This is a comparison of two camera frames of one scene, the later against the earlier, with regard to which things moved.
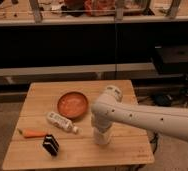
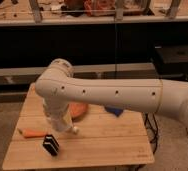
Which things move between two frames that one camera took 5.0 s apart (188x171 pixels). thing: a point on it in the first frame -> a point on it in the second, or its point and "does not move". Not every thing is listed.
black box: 178,59 does not move
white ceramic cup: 102,138 -> 58,122
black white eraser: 50,144 does not move
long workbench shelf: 56,12 does not move
